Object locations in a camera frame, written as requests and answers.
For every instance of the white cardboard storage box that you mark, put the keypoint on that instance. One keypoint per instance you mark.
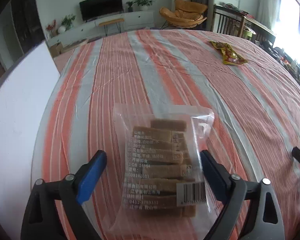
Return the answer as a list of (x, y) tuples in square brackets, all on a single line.
[(24, 93)]

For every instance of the orange lounge chair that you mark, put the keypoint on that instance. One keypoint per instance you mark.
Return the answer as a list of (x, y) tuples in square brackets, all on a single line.
[(186, 15)]

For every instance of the cardboard box on floor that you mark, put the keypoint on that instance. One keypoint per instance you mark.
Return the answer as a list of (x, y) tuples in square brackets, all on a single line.
[(56, 49)]

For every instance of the clear bag brown bars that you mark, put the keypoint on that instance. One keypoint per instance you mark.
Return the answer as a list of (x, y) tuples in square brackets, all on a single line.
[(164, 191)]

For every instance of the white tv cabinet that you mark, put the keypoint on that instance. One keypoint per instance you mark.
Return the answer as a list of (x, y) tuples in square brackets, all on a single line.
[(89, 30)]

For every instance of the striped orange grey tablecloth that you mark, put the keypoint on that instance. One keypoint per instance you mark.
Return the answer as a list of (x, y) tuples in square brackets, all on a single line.
[(152, 100)]

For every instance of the black display cabinet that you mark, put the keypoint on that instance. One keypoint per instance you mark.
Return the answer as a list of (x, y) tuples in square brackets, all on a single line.
[(27, 24)]

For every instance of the plant in white vase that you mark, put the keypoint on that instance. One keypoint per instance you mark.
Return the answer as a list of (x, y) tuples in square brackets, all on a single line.
[(67, 23)]

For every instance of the potted green plant right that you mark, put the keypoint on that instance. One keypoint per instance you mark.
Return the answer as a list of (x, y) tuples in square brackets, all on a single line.
[(144, 4)]

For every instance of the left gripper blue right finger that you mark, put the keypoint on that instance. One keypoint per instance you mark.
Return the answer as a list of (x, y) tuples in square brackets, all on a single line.
[(215, 174)]

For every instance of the yellow red snack packet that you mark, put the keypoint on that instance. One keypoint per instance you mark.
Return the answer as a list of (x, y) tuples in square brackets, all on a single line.
[(230, 57)]

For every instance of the red flowers vase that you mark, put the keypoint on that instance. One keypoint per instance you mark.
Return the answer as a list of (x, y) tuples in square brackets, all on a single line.
[(50, 28)]

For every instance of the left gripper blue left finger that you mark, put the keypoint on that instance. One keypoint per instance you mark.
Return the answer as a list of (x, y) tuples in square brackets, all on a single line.
[(41, 219)]

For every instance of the black television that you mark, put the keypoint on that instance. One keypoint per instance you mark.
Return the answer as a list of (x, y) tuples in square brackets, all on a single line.
[(91, 9)]

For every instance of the small potted plant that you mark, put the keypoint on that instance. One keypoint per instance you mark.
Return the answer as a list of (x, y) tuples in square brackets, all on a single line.
[(130, 6)]

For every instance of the wooden stool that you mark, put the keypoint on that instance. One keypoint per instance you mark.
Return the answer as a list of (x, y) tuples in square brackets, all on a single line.
[(117, 22)]

